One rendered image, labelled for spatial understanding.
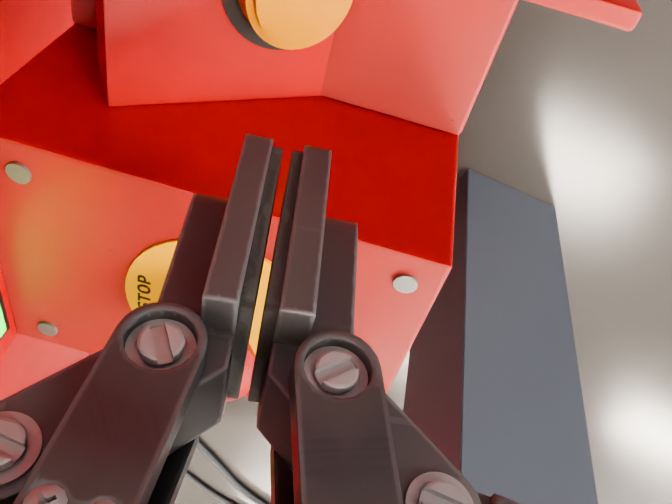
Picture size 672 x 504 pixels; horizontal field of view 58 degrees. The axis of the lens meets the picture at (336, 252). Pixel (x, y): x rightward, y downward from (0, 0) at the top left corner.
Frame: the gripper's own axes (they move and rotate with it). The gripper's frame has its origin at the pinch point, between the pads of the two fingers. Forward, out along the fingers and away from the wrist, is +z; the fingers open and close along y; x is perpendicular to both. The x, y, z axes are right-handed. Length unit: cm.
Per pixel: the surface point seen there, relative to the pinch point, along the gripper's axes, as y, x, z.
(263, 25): -1.5, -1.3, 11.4
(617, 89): 48, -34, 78
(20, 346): -24, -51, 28
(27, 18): -20.6, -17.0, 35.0
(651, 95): 53, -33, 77
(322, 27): 0.4, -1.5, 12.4
